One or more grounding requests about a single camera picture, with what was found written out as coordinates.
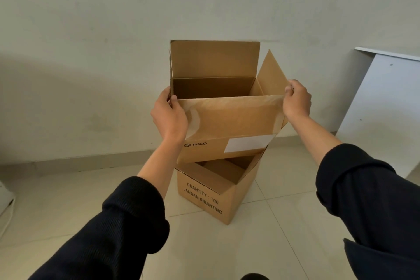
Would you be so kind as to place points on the person's left hand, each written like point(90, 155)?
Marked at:
point(169, 119)

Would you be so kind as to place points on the person's right hand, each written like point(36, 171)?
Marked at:
point(298, 101)

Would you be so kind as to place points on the person's left thumb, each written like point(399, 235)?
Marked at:
point(175, 105)

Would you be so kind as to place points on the person's right thumb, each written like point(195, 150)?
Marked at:
point(288, 90)

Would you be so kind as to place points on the cardboard box with white label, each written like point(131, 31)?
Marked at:
point(226, 115)

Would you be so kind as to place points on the person's right forearm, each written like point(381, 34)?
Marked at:
point(361, 197)

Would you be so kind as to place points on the person's left forearm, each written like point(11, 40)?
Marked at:
point(108, 224)

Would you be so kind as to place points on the cardboard box with black print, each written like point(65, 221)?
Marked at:
point(219, 188)

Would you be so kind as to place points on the white table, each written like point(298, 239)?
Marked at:
point(384, 112)

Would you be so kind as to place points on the person's dark shoe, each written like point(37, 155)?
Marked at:
point(254, 277)

